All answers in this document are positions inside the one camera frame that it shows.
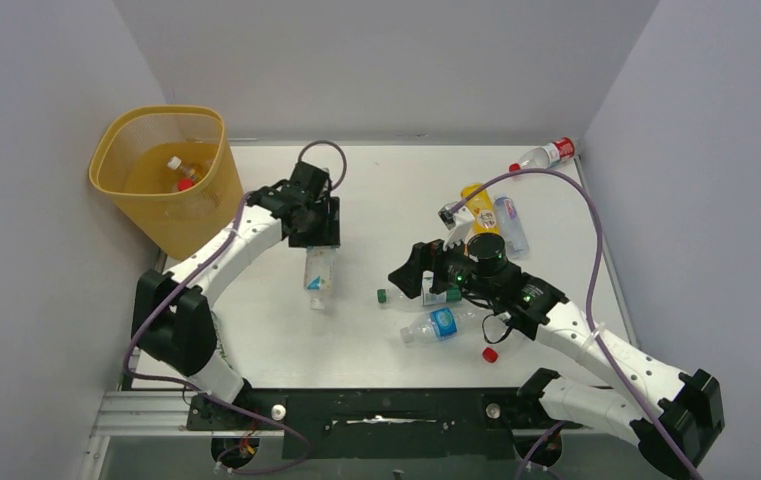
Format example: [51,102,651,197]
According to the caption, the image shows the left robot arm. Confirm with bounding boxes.
[131,161,338,403]

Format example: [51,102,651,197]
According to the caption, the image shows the green tea bottle table edge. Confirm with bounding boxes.
[210,310,232,368]

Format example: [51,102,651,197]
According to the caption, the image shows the aluminium rail frame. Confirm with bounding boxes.
[78,387,693,480]

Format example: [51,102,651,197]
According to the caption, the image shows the blue label clear bottle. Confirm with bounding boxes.
[399,307,486,345]

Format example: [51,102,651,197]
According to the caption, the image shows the small blue label bottle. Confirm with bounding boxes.
[494,194,530,259]

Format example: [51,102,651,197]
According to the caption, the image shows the green cap water bottle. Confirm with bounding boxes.
[376,272,462,312]

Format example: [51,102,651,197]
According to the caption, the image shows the red cap bottle corner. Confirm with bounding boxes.
[508,137,579,172]

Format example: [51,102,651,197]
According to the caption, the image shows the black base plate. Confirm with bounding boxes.
[186,387,555,466]

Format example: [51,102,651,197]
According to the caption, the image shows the red label tea bottle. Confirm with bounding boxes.
[166,156,206,181]

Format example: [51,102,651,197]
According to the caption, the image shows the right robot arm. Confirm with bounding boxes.
[388,234,725,479]

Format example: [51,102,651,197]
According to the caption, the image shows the yellow juice bottle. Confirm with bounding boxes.
[460,183,500,234]

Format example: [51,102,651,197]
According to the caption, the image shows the red white label water bottle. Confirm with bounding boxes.
[172,175,221,195]

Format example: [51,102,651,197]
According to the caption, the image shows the yellow mesh waste bin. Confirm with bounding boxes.
[89,105,244,260]

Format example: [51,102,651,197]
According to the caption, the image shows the red label bottle near right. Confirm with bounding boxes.
[481,347,499,364]

